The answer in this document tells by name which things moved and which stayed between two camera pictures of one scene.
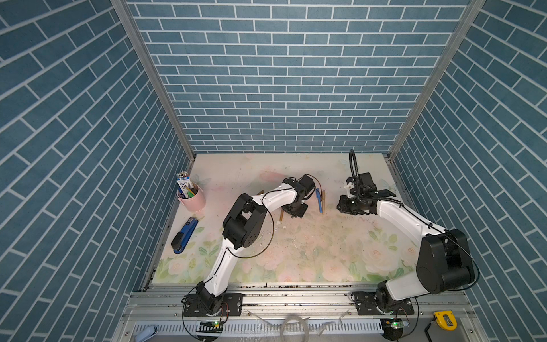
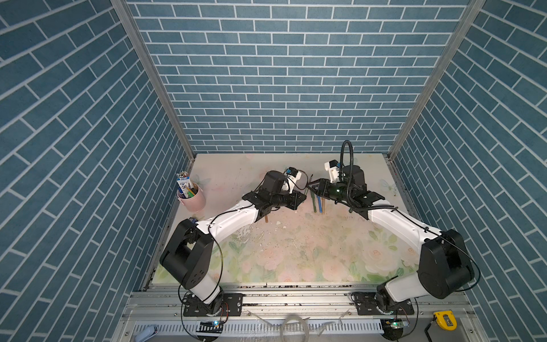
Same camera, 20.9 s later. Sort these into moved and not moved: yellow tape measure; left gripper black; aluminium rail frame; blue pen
Moved: left gripper black
Not moved: blue pen; aluminium rail frame; yellow tape measure
